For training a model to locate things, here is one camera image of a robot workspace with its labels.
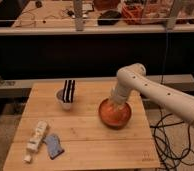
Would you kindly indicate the black and white striped block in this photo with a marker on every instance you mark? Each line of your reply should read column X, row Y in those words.
column 69, row 88

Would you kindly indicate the right grey metal post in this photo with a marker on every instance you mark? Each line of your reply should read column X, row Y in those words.
column 175, row 9

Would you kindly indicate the orange crate on bench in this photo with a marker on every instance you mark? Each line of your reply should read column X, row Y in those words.
column 139, row 14

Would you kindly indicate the black object on bench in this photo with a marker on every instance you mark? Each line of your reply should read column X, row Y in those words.
column 109, row 17

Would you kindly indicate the white squeeze bottle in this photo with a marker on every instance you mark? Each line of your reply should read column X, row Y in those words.
column 35, row 141

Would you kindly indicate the grey metal post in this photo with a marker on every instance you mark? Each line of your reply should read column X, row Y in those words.
column 175, row 9
column 78, row 14

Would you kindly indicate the orange ceramic bowl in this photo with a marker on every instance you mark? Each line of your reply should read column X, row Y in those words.
column 113, row 115

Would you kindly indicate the blue sponge cloth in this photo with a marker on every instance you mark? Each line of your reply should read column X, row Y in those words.
column 54, row 148

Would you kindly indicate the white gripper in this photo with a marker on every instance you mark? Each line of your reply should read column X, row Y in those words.
column 118, row 97

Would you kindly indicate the white cup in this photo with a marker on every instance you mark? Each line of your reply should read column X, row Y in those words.
column 60, row 97

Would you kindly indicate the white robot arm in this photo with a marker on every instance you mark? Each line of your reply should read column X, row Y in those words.
column 132, row 77

